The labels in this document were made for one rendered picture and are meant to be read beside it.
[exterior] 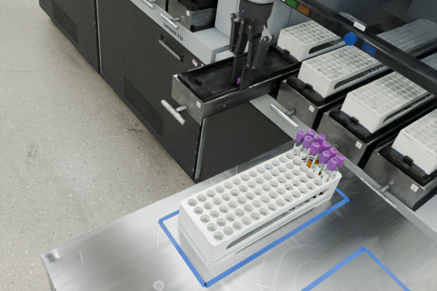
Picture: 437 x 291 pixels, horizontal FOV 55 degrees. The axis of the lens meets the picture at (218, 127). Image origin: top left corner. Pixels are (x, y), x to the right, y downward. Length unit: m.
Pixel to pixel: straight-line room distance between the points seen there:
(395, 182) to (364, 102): 0.20
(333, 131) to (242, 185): 0.40
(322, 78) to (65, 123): 1.42
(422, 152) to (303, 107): 0.31
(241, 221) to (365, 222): 0.26
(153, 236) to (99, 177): 1.20
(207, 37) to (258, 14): 0.49
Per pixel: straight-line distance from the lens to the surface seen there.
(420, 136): 1.03
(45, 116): 2.23
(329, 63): 1.16
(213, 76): 1.11
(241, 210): 0.70
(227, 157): 1.48
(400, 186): 1.03
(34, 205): 1.86
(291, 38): 1.23
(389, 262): 0.82
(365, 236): 0.83
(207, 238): 0.66
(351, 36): 1.04
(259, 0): 0.93
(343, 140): 1.07
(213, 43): 1.39
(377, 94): 1.10
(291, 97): 1.14
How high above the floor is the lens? 1.43
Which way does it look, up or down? 41 degrees down
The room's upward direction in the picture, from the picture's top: 10 degrees clockwise
